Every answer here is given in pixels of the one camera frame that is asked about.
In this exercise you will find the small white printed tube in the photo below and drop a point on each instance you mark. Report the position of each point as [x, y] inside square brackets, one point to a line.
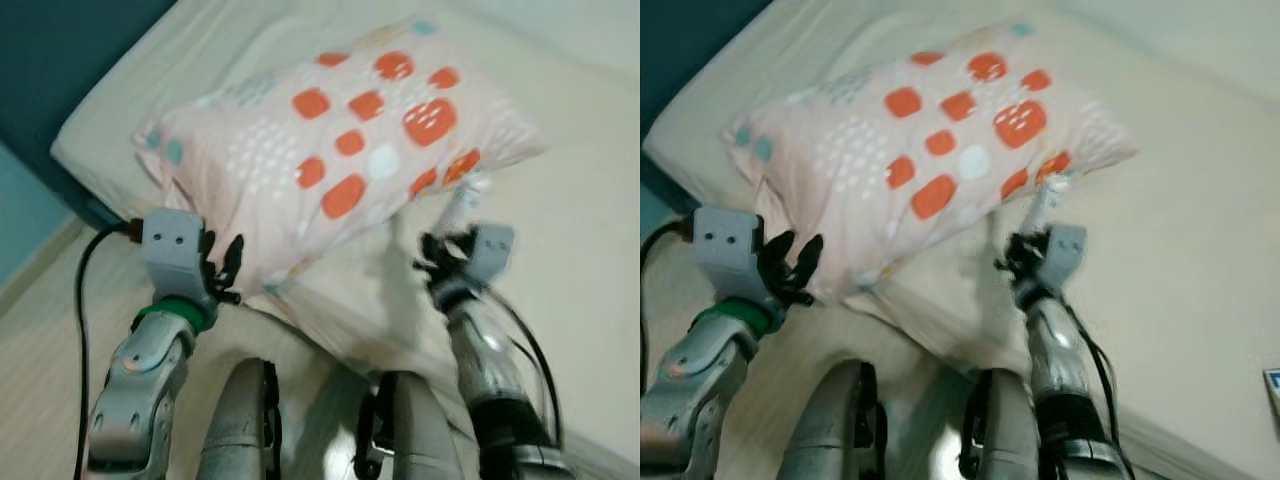
[462, 205]
[1045, 205]

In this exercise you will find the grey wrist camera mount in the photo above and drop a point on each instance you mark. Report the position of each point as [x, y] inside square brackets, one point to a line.
[728, 245]
[172, 245]
[1067, 252]
[492, 252]

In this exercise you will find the pink pillow with orange dots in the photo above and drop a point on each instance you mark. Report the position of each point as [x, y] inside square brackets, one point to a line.
[890, 140]
[300, 140]

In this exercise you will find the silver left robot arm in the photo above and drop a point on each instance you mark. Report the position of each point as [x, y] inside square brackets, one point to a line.
[700, 390]
[140, 390]

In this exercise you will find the grey left robot leg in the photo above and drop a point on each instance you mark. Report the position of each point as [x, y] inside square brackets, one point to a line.
[235, 430]
[830, 430]

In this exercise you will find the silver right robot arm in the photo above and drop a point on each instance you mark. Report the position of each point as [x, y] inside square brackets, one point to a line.
[1060, 380]
[490, 380]

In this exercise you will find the grey right robot leg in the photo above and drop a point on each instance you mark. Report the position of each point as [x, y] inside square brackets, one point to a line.
[1000, 430]
[420, 430]

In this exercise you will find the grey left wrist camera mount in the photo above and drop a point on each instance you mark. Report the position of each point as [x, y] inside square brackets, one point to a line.
[172, 245]
[728, 245]

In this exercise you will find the paperback book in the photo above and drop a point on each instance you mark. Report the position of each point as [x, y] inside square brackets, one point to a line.
[1272, 390]

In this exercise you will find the mattress with cream sheet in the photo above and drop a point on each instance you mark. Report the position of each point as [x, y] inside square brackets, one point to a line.
[580, 200]
[1180, 200]

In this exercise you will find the grey robot leg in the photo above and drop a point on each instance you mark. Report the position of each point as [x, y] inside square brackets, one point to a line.
[1000, 430]
[235, 430]
[420, 430]
[830, 430]

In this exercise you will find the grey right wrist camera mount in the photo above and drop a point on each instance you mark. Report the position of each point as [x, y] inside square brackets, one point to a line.
[492, 252]
[1067, 252]

